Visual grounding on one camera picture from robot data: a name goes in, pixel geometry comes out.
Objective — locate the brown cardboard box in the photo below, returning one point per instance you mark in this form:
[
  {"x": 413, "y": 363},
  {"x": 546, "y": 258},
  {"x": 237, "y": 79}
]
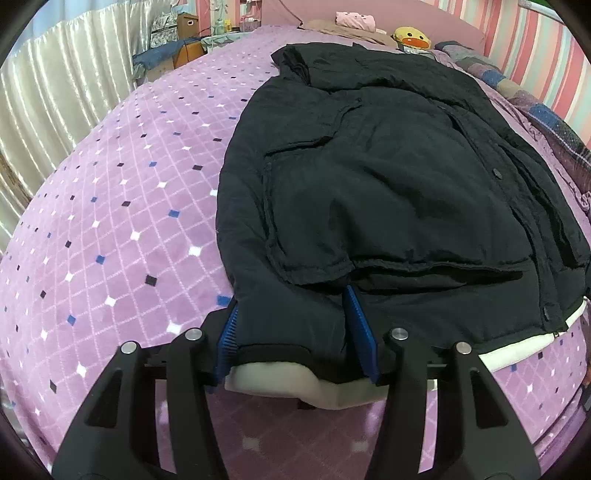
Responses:
[{"x": 187, "y": 25}]

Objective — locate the brown pillow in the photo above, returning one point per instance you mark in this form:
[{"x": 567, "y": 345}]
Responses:
[{"x": 332, "y": 28}]

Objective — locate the orange wooden cabinet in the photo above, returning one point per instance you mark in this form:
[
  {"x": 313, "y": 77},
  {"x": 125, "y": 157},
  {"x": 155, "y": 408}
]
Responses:
[{"x": 189, "y": 53}]

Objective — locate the patchwork rolled quilt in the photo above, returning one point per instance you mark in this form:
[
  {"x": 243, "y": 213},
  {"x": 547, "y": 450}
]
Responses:
[{"x": 531, "y": 101}]

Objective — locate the black hooded coat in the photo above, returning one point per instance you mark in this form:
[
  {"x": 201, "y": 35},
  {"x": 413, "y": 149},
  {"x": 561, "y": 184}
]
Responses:
[{"x": 392, "y": 194}]

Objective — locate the patterned fabric bag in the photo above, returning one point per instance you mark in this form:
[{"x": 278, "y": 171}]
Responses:
[{"x": 164, "y": 28}]

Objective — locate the pink bed headboard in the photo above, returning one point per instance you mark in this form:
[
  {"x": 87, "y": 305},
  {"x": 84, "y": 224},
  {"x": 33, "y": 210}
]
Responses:
[{"x": 415, "y": 14}]

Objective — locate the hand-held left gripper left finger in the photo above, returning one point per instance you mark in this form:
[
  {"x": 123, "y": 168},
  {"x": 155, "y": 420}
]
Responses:
[{"x": 228, "y": 341}]

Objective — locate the purple diamond-pattern bed blanket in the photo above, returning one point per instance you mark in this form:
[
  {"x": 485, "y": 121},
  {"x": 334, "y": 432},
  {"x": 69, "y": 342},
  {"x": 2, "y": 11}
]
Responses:
[{"x": 115, "y": 207}]

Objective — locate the white nightstand with cloth cover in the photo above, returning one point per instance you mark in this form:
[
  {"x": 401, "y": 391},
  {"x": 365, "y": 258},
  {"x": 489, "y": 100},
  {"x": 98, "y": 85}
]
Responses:
[{"x": 221, "y": 39}]

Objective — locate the cream satin curtain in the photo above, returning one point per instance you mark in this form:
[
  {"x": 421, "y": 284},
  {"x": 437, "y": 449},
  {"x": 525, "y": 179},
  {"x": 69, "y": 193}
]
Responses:
[{"x": 60, "y": 92}]

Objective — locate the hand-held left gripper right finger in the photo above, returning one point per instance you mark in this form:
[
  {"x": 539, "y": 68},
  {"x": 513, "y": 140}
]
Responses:
[{"x": 362, "y": 337}]

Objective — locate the blue cloth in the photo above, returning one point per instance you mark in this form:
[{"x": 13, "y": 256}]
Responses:
[{"x": 154, "y": 55}]

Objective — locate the pink folded cloth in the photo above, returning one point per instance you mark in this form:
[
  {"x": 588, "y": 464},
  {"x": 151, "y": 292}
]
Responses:
[{"x": 354, "y": 21}]

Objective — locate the yellow duck plush toy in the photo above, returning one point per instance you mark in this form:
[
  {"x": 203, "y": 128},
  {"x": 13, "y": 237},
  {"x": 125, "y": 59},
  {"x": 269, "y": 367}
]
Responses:
[{"x": 412, "y": 38}]

